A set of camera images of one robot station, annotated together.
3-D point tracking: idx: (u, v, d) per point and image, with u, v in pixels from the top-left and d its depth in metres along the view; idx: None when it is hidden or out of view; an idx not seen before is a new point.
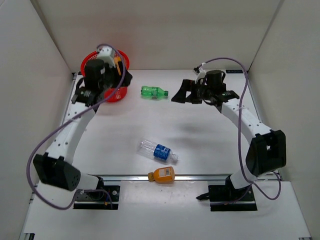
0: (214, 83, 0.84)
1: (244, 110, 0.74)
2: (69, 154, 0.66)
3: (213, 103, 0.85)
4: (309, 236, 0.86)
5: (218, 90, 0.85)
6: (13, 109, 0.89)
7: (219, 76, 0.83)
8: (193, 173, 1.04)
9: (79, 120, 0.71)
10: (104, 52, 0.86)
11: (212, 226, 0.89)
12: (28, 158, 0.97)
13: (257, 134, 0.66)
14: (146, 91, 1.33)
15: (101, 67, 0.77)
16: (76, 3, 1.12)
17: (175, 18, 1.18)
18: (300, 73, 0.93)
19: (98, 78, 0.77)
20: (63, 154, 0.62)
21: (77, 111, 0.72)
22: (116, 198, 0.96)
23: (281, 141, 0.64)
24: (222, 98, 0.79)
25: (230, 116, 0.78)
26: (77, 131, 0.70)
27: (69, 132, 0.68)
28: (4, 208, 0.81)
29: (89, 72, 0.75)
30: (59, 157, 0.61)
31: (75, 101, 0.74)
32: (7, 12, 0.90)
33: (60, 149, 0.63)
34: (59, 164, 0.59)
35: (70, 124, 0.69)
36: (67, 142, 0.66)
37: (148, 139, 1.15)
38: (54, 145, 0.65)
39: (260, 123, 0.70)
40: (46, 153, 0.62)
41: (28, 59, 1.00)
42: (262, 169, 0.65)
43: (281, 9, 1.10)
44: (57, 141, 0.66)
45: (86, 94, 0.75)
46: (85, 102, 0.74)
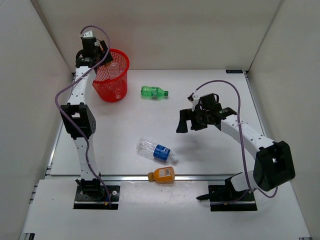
0: (208, 104, 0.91)
1: (244, 125, 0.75)
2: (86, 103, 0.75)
3: (212, 122, 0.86)
4: (309, 236, 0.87)
5: (215, 109, 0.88)
6: (13, 110, 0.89)
7: (212, 98, 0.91)
8: (193, 173, 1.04)
9: (88, 77, 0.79)
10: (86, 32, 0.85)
11: (213, 226, 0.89)
12: (27, 158, 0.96)
13: (261, 148, 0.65)
14: (145, 91, 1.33)
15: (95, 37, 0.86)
16: (75, 2, 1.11)
17: (175, 18, 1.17)
18: (300, 74, 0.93)
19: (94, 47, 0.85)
20: (83, 101, 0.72)
21: (83, 72, 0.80)
22: (116, 198, 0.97)
23: (286, 152, 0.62)
24: (220, 115, 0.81)
25: (231, 133, 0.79)
26: (88, 86, 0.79)
27: (81, 86, 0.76)
28: (4, 209, 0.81)
29: (85, 42, 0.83)
30: (80, 103, 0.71)
31: (78, 67, 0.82)
32: (6, 11, 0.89)
33: (79, 98, 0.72)
34: (83, 107, 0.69)
35: (81, 81, 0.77)
36: (83, 93, 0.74)
37: (148, 139, 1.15)
38: (72, 96, 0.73)
39: (261, 136, 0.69)
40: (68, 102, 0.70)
41: (28, 59, 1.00)
42: (273, 185, 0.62)
43: (281, 9, 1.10)
44: (73, 94, 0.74)
45: (86, 59, 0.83)
46: (87, 66, 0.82)
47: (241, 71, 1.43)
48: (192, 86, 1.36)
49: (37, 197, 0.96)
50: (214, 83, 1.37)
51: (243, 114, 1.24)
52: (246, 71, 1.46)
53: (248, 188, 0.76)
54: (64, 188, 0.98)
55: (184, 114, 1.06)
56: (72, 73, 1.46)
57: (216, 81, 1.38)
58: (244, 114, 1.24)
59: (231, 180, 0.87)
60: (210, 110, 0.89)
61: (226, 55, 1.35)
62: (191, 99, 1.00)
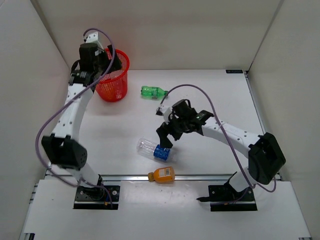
0: (184, 113, 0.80)
1: (225, 125, 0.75)
2: (75, 133, 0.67)
3: (192, 129, 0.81)
4: (309, 236, 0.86)
5: (191, 116, 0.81)
6: (13, 110, 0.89)
7: (185, 104, 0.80)
8: (193, 173, 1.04)
9: (80, 100, 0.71)
10: (91, 38, 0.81)
11: (213, 226, 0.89)
12: (28, 158, 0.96)
13: (251, 145, 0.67)
14: (146, 91, 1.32)
15: (95, 49, 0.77)
16: (76, 2, 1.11)
17: (175, 18, 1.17)
18: (300, 74, 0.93)
19: (93, 60, 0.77)
20: (69, 133, 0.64)
21: (76, 92, 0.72)
22: (116, 198, 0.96)
23: (274, 143, 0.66)
24: (199, 121, 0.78)
25: (214, 136, 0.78)
26: (79, 110, 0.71)
27: (71, 112, 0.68)
28: (5, 209, 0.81)
29: (83, 54, 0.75)
30: (66, 136, 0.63)
31: (72, 83, 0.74)
32: (7, 12, 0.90)
33: (66, 130, 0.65)
34: (68, 142, 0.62)
35: (72, 104, 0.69)
36: (71, 122, 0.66)
37: (148, 139, 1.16)
38: (59, 125, 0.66)
39: (246, 133, 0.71)
40: (53, 134, 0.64)
41: (28, 59, 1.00)
42: (270, 176, 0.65)
43: (281, 9, 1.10)
44: (61, 122, 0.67)
45: (82, 75, 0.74)
46: (82, 83, 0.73)
47: (241, 71, 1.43)
48: (192, 86, 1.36)
49: (37, 198, 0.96)
50: (214, 83, 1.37)
51: (243, 114, 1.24)
52: (247, 71, 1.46)
53: (248, 185, 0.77)
54: (64, 188, 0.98)
55: (161, 132, 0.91)
56: None
57: (216, 81, 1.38)
58: (244, 114, 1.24)
59: (230, 182, 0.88)
60: (185, 118, 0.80)
61: (226, 55, 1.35)
62: (159, 113, 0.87)
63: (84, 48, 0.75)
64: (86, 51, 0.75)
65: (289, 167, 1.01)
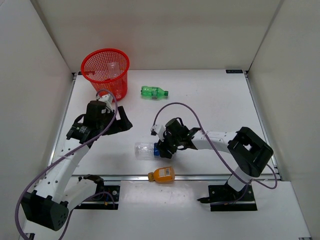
0: (176, 131, 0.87)
1: (209, 132, 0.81)
2: (58, 193, 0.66)
3: (187, 145, 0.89)
4: (309, 236, 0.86)
5: (183, 133, 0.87)
6: (13, 110, 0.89)
7: (177, 122, 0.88)
8: (193, 173, 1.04)
9: (72, 156, 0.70)
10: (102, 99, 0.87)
11: (213, 226, 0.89)
12: (27, 158, 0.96)
13: (230, 141, 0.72)
14: (145, 91, 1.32)
15: (103, 107, 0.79)
16: (75, 2, 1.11)
17: (175, 18, 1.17)
18: (300, 74, 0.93)
19: (97, 119, 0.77)
20: (51, 194, 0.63)
21: (71, 147, 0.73)
22: (117, 198, 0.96)
23: (251, 134, 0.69)
24: (189, 136, 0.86)
25: (204, 145, 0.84)
26: (69, 168, 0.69)
27: (60, 170, 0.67)
28: (5, 209, 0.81)
29: (89, 111, 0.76)
30: (47, 197, 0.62)
31: (70, 136, 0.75)
32: (7, 11, 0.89)
33: (48, 189, 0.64)
34: (47, 204, 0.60)
35: (63, 161, 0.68)
36: (57, 181, 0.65)
37: (147, 138, 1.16)
38: (43, 182, 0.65)
39: (226, 133, 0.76)
40: (34, 191, 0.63)
41: (28, 59, 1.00)
42: (259, 166, 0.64)
43: (281, 9, 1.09)
44: (47, 178, 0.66)
45: (82, 130, 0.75)
46: (80, 139, 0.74)
47: (242, 71, 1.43)
48: (192, 86, 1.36)
49: None
50: (214, 83, 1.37)
51: (243, 114, 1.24)
52: (247, 71, 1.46)
53: (245, 183, 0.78)
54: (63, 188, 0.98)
55: (160, 149, 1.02)
56: (72, 73, 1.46)
57: (216, 81, 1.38)
58: (244, 114, 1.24)
59: (228, 183, 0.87)
60: (178, 135, 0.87)
61: (226, 55, 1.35)
62: (154, 132, 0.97)
63: (92, 105, 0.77)
64: (93, 109, 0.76)
65: (289, 167, 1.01)
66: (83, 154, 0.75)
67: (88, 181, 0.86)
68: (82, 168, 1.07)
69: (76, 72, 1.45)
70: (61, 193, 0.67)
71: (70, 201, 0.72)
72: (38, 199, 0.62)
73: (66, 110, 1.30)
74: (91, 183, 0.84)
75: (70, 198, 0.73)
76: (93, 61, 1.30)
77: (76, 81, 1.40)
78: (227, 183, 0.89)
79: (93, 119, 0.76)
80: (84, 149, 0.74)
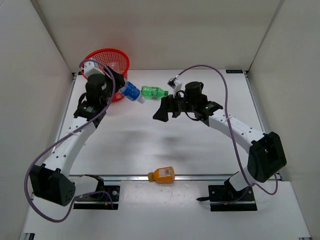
0: (194, 97, 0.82)
1: (232, 119, 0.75)
2: (66, 167, 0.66)
3: (199, 119, 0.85)
4: (309, 236, 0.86)
5: (201, 103, 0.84)
6: (13, 110, 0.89)
7: (198, 89, 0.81)
8: (193, 173, 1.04)
9: (80, 133, 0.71)
10: (87, 67, 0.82)
11: (213, 226, 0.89)
12: (27, 158, 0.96)
13: (253, 141, 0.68)
14: (146, 91, 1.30)
15: (102, 83, 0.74)
16: (75, 2, 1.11)
17: (175, 18, 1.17)
18: (300, 74, 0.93)
19: (99, 96, 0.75)
20: (60, 167, 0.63)
21: (78, 124, 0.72)
22: (117, 198, 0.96)
23: (278, 143, 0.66)
24: (207, 111, 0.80)
25: (219, 127, 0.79)
26: (76, 144, 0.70)
27: (67, 145, 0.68)
28: (5, 210, 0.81)
29: (89, 90, 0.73)
30: (55, 170, 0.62)
31: (77, 115, 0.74)
32: (7, 12, 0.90)
33: (57, 162, 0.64)
34: (55, 176, 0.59)
35: (71, 137, 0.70)
36: (65, 155, 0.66)
37: (147, 137, 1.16)
38: (52, 157, 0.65)
39: (251, 129, 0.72)
40: (43, 165, 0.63)
41: (27, 59, 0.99)
42: (267, 174, 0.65)
43: (281, 9, 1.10)
44: (55, 152, 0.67)
45: (89, 110, 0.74)
46: (87, 117, 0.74)
47: (242, 71, 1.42)
48: None
49: (37, 197, 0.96)
50: (214, 83, 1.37)
51: (243, 114, 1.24)
52: (246, 71, 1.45)
53: (247, 184, 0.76)
54: None
55: (165, 103, 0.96)
56: (72, 73, 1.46)
57: (216, 81, 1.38)
58: (244, 114, 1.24)
59: (230, 181, 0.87)
60: (195, 103, 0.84)
61: (226, 55, 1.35)
62: (170, 83, 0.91)
63: (89, 83, 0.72)
64: (92, 88, 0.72)
65: (289, 167, 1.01)
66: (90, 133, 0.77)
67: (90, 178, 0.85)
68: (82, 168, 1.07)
69: (76, 72, 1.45)
70: (68, 169, 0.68)
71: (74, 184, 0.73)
72: (48, 171, 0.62)
73: (66, 110, 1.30)
74: (91, 179, 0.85)
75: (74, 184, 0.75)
76: None
77: (76, 81, 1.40)
78: (229, 182, 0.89)
79: (95, 97, 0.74)
80: (91, 127, 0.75)
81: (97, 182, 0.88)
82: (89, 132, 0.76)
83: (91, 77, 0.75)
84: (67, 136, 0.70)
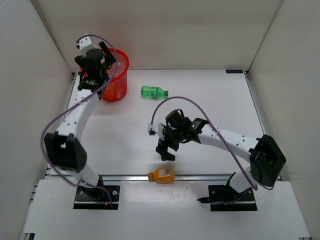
0: (177, 124, 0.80)
1: (222, 131, 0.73)
2: (78, 132, 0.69)
3: (189, 139, 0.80)
4: (309, 236, 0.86)
5: (186, 125, 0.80)
6: (13, 110, 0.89)
7: (177, 115, 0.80)
8: (193, 173, 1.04)
9: (87, 103, 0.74)
10: (83, 42, 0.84)
11: (213, 226, 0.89)
12: (27, 157, 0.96)
13: (251, 150, 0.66)
14: (145, 91, 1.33)
15: (101, 57, 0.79)
16: (75, 2, 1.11)
17: (175, 18, 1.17)
18: (300, 74, 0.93)
19: (99, 69, 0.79)
20: (72, 132, 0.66)
21: (83, 96, 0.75)
22: (116, 198, 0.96)
23: (273, 144, 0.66)
24: (195, 130, 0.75)
25: (211, 143, 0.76)
26: (85, 114, 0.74)
27: (77, 113, 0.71)
28: (4, 210, 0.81)
29: (90, 63, 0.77)
30: (69, 134, 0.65)
31: (81, 88, 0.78)
32: (7, 12, 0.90)
33: (70, 128, 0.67)
34: (69, 140, 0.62)
35: (78, 106, 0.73)
36: (76, 122, 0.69)
37: (147, 137, 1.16)
38: (63, 124, 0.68)
39: (244, 136, 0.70)
40: (56, 132, 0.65)
41: (27, 58, 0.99)
42: (274, 178, 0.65)
43: (281, 9, 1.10)
44: (66, 121, 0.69)
45: (91, 83, 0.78)
46: (90, 89, 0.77)
47: (241, 71, 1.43)
48: (192, 86, 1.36)
49: (37, 197, 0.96)
50: (214, 83, 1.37)
51: (243, 114, 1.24)
52: (247, 71, 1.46)
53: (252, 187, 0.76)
54: (64, 188, 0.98)
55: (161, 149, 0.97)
56: (72, 73, 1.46)
57: (216, 81, 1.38)
58: (244, 114, 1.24)
59: (230, 184, 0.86)
60: (180, 128, 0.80)
61: (226, 55, 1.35)
62: (153, 133, 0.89)
63: (90, 54, 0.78)
64: (92, 61, 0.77)
65: (289, 167, 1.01)
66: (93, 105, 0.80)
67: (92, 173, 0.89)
68: None
69: (76, 72, 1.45)
70: (79, 134, 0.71)
71: None
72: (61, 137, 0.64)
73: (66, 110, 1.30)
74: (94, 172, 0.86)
75: None
76: None
77: (76, 81, 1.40)
78: (229, 184, 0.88)
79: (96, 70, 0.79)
80: (95, 99, 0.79)
81: (98, 177, 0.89)
82: (94, 103, 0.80)
83: (89, 52, 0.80)
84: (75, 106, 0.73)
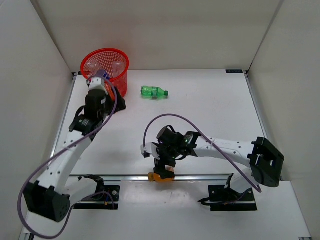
0: (170, 140, 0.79)
1: (217, 141, 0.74)
2: (60, 184, 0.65)
3: (184, 154, 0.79)
4: (309, 236, 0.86)
5: (179, 141, 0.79)
6: (13, 110, 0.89)
7: (168, 131, 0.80)
8: (193, 173, 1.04)
9: (75, 148, 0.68)
10: (94, 83, 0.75)
11: (213, 226, 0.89)
12: (27, 158, 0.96)
13: (249, 155, 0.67)
14: (145, 91, 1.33)
15: (103, 98, 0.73)
16: (75, 2, 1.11)
17: (175, 18, 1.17)
18: (300, 74, 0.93)
19: (98, 110, 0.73)
20: (54, 184, 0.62)
21: (73, 139, 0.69)
22: (117, 198, 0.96)
23: (269, 145, 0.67)
24: (190, 144, 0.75)
25: (208, 154, 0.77)
26: (72, 159, 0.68)
27: (63, 161, 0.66)
28: (4, 210, 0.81)
29: (89, 103, 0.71)
30: (49, 187, 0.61)
31: (72, 129, 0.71)
32: (7, 11, 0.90)
33: (52, 180, 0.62)
34: (49, 196, 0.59)
35: (66, 152, 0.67)
36: (59, 172, 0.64)
37: (147, 137, 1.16)
38: (46, 173, 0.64)
39: (239, 143, 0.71)
40: (37, 182, 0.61)
41: (27, 58, 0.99)
42: (278, 178, 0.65)
43: (281, 9, 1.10)
44: (50, 169, 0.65)
45: (84, 123, 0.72)
46: (82, 131, 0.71)
47: (242, 71, 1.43)
48: (192, 86, 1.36)
49: None
50: (214, 83, 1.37)
51: (243, 114, 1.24)
52: (247, 71, 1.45)
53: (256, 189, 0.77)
54: None
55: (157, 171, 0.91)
56: (72, 73, 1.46)
57: (216, 81, 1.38)
58: (244, 114, 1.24)
59: (232, 187, 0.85)
60: (174, 145, 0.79)
61: (226, 55, 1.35)
62: (147, 155, 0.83)
63: (91, 95, 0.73)
64: (92, 101, 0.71)
65: (289, 167, 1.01)
66: (85, 147, 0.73)
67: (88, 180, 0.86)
68: (82, 169, 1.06)
69: (76, 72, 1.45)
70: (63, 184, 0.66)
71: (71, 194, 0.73)
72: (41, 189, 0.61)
73: (66, 110, 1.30)
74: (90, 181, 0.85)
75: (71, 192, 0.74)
76: (93, 61, 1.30)
77: (76, 81, 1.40)
78: (230, 187, 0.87)
79: (94, 111, 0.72)
80: (87, 141, 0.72)
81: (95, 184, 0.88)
82: (85, 146, 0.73)
83: (92, 91, 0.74)
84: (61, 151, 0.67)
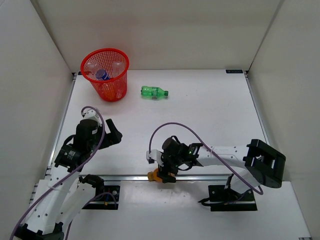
0: (174, 150, 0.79)
1: (215, 148, 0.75)
2: (50, 223, 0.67)
3: (191, 164, 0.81)
4: (309, 236, 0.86)
5: (183, 152, 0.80)
6: (13, 110, 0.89)
7: (174, 142, 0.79)
8: (193, 172, 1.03)
9: (61, 187, 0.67)
10: (88, 114, 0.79)
11: (213, 226, 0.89)
12: (27, 158, 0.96)
13: (244, 158, 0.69)
14: (146, 91, 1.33)
15: (94, 128, 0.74)
16: (75, 3, 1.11)
17: (175, 18, 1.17)
18: (300, 74, 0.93)
19: (87, 139, 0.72)
20: (41, 228, 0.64)
21: (59, 177, 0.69)
22: (116, 198, 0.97)
23: (264, 145, 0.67)
24: (194, 155, 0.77)
25: (209, 162, 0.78)
26: (60, 197, 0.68)
27: (49, 202, 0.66)
28: (4, 210, 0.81)
29: (80, 131, 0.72)
30: (37, 231, 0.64)
31: (58, 163, 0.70)
32: (7, 12, 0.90)
33: (39, 222, 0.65)
34: None
35: (51, 192, 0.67)
36: (46, 214, 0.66)
37: (147, 137, 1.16)
38: (34, 215, 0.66)
39: (235, 147, 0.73)
40: (26, 225, 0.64)
41: (27, 59, 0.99)
42: (279, 178, 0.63)
43: (281, 9, 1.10)
44: (37, 210, 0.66)
45: (69, 154, 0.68)
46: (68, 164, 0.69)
47: (242, 71, 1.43)
48: (192, 86, 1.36)
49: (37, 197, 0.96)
50: (214, 83, 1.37)
51: (243, 114, 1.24)
52: (247, 71, 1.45)
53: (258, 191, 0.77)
54: None
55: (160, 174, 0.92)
56: (72, 73, 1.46)
57: (216, 81, 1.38)
58: (244, 114, 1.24)
59: (232, 187, 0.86)
60: (178, 155, 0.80)
61: (226, 55, 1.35)
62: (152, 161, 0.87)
63: (82, 127, 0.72)
64: (83, 130, 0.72)
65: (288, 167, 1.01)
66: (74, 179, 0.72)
67: (86, 187, 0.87)
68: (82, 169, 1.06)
69: (76, 72, 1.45)
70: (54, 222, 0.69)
71: (64, 221, 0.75)
72: (30, 233, 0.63)
73: (66, 110, 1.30)
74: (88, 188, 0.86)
75: (64, 217, 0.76)
76: (93, 61, 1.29)
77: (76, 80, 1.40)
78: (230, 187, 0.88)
79: (83, 140, 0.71)
80: (74, 176, 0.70)
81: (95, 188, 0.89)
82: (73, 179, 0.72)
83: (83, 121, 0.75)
84: (47, 191, 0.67)
